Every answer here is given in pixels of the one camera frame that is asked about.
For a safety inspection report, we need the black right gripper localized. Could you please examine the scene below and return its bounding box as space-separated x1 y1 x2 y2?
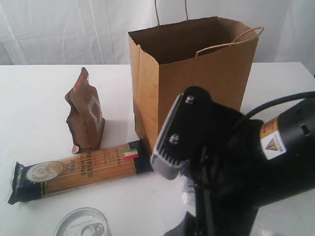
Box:
167 119 262 236

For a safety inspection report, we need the brown paper bag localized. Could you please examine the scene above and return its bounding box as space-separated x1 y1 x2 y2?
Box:
128 16 264 152

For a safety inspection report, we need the silver pull-tab tin can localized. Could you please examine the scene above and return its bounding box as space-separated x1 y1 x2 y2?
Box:
54 207 112 236

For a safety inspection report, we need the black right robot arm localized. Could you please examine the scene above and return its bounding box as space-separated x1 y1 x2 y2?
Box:
160 98 315 236

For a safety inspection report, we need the blue white milk carton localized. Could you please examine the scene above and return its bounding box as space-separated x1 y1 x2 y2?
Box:
182 177 195 205

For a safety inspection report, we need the brown coffee pouch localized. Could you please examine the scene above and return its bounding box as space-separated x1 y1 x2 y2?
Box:
65 67 105 154

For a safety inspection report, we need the spaghetti pasta package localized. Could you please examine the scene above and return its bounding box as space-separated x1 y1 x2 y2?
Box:
8 140 153 205

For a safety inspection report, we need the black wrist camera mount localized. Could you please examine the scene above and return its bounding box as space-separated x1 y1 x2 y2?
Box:
151 86 243 180

